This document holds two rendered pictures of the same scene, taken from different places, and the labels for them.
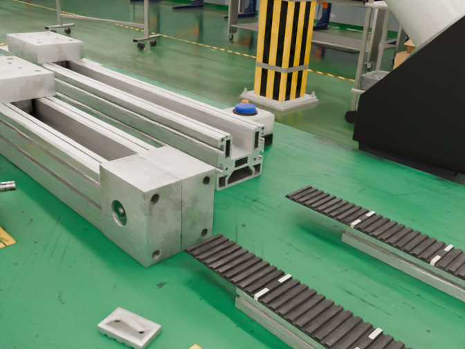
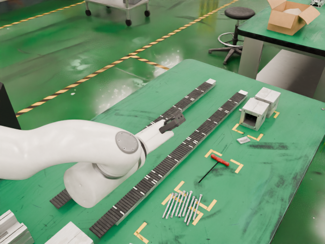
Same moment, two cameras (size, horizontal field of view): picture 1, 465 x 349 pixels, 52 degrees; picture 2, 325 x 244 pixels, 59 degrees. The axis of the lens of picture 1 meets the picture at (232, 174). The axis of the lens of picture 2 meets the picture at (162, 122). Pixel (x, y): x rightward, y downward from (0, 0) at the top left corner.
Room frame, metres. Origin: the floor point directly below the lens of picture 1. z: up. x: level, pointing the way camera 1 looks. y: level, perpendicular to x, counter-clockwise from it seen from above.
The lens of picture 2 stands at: (0.28, 0.53, 1.64)
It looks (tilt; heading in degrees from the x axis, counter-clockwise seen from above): 39 degrees down; 264
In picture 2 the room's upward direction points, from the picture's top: straight up
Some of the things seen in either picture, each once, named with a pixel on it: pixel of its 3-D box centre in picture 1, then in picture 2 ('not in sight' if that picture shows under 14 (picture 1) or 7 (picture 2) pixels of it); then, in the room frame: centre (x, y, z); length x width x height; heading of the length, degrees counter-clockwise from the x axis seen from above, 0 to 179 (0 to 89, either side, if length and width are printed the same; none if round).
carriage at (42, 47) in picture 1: (45, 52); not in sight; (1.12, 0.46, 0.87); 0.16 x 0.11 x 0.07; 46
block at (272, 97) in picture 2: not in sight; (263, 101); (-0.33, -0.59, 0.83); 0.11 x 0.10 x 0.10; 137
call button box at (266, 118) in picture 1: (241, 127); not in sight; (0.84, -0.01, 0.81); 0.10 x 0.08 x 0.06; 136
